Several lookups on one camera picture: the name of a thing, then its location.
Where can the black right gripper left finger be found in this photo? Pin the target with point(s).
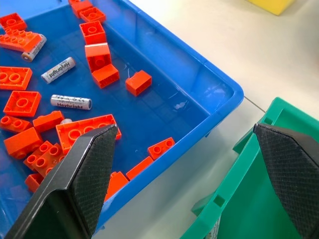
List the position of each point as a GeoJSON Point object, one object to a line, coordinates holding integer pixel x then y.
{"type": "Point", "coordinates": [74, 189]}

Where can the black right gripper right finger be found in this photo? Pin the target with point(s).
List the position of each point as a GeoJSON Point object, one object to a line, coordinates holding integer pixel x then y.
{"type": "Point", "coordinates": [291, 174]}

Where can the green plastic bin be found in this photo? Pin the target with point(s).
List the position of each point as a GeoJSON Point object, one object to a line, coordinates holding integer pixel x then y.
{"type": "Point", "coordinates": [249, 199]}

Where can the yellow bin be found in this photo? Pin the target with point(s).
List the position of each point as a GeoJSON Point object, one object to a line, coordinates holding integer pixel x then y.
{"type": "Point", "coordinates": [270, 6]}

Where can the silver Heybright battery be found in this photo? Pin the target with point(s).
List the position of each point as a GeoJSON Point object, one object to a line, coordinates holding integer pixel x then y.
{"type": "Point", "coordinates": [71, 102]}
{"type": "Point", "coordinates": [58, 70]}

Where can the blue plastic bin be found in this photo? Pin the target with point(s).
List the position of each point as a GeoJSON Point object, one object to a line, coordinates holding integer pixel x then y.
{"type": "Point", "coordinates": [159, 82]}

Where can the silver battery with gold tip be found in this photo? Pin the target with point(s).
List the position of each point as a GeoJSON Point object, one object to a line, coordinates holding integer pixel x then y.
{"type": "Point", "coordinates": [35, 48]}

